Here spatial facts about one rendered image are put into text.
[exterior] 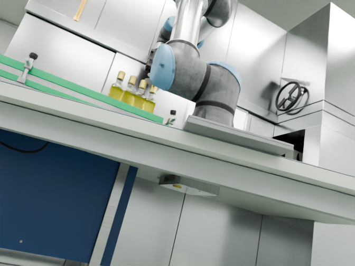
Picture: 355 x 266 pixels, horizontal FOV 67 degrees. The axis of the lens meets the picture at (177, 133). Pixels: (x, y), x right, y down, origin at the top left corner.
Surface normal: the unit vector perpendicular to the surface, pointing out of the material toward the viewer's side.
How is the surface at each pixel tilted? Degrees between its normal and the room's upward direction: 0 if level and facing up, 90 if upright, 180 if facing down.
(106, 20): 90
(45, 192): 90
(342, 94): 90
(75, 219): 90
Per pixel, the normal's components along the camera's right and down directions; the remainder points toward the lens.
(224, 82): 0.33, -0.21
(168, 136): 0.12, -0.29
